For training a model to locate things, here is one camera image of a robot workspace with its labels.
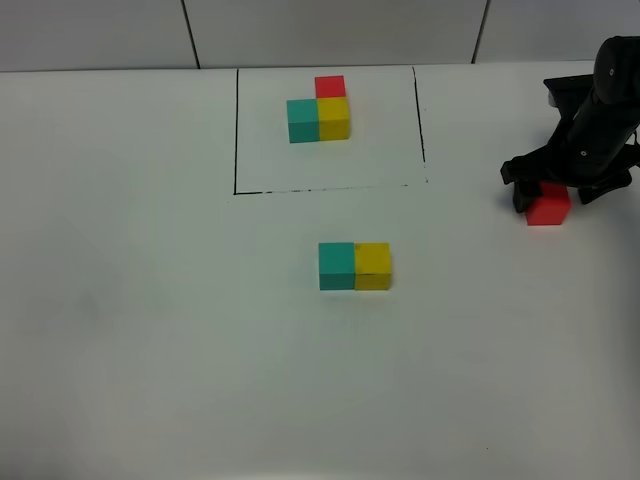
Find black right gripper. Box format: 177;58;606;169
500;74;639;214

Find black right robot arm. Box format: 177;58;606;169
500;36;639;214

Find template yellow cube block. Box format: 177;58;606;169
317;97;351;141

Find template red cube block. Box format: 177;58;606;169
314;75;346;99

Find template teal cube block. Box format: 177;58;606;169
286;99;319;144

